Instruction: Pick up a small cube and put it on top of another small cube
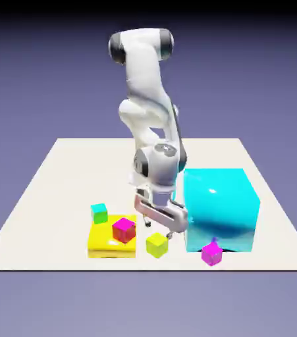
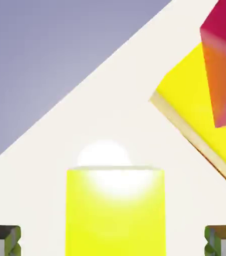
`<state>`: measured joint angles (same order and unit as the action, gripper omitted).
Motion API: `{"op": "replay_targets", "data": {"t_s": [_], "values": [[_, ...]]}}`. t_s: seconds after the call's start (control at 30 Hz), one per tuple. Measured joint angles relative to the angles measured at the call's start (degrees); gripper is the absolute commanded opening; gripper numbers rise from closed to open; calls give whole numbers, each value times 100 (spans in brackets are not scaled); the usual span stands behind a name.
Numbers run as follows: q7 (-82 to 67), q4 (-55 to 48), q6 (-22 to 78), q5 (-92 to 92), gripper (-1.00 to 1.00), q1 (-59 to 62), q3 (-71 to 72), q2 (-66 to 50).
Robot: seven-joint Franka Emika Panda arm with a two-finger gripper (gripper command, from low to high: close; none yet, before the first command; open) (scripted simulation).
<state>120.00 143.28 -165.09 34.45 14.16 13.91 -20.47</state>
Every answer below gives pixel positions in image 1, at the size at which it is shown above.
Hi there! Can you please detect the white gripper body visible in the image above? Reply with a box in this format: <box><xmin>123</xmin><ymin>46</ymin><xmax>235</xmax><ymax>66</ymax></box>
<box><xmin>134</xmin><ymin>194</ymin><xmax>189</xmax><ymax>234</ymax></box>

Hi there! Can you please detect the small yellow cube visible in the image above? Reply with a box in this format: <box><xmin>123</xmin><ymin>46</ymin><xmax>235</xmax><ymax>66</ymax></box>
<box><xmin>145</xmin><ymin>232</ymin><xmax>169</xmax><ymax>259</ymax></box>

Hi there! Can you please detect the small red cube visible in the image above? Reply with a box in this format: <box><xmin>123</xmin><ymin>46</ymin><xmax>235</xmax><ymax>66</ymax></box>
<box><xmin>111</xmin><ymin>217</ymin><xmax>137</xmax><ymax>244</ymax></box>

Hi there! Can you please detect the small magenta cube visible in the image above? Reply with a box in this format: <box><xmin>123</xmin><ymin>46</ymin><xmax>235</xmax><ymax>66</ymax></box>
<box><xmin>200</xmin><ymin>242</ymin><xmax>223</xmax><ymax>267</ymax></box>

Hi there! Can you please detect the small green cube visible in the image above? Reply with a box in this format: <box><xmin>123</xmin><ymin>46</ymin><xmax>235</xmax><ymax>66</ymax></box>
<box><xmin>90</xmin><ymin>202</ymin><xmax>109</xmax><ymax>225</ymax></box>

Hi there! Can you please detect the large yellow box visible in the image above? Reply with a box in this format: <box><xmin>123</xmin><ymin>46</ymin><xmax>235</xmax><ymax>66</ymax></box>
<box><xmin>87</xmin><ymin>214</ymin><xmax>138</xmax><ymax>259</ymax></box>

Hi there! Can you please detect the large cyan box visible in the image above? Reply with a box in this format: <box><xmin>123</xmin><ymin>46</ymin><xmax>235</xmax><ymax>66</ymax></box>
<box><xmin>182</xmin><ymin>167</ymin><xmax>261</xmax><ymax>253</ymax></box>

